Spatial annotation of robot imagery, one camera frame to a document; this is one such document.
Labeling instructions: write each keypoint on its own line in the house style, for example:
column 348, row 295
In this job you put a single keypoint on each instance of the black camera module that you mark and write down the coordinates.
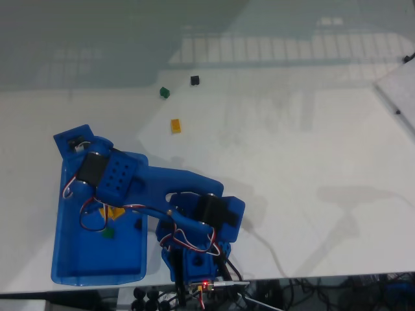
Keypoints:
column 74, row 142

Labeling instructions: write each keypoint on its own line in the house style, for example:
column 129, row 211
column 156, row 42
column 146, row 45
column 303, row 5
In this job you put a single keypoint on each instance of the green lego brick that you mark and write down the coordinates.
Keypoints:
column 164, row 92
column 108, row 233

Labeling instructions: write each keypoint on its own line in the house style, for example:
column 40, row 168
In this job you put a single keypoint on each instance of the black clamp knob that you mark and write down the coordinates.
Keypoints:
column 138, row 294
column 151, row 295

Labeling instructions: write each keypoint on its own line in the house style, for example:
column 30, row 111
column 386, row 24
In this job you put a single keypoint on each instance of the white board panel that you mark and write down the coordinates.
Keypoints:
column 402, row 87

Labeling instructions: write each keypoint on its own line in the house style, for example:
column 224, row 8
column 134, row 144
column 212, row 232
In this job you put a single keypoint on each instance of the blue plastic bin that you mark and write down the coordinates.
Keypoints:
column 97, row 259

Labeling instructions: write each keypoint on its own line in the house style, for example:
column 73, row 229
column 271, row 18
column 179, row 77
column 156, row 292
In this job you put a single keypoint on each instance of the motor controller board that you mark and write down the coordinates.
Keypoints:
column 204, row 285

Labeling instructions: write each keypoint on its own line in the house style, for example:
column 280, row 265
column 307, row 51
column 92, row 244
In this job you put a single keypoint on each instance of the blue object under table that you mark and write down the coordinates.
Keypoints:
column 400, row 288

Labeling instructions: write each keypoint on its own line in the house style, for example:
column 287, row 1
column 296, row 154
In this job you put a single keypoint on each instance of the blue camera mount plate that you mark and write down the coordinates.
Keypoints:
column 61, row 142

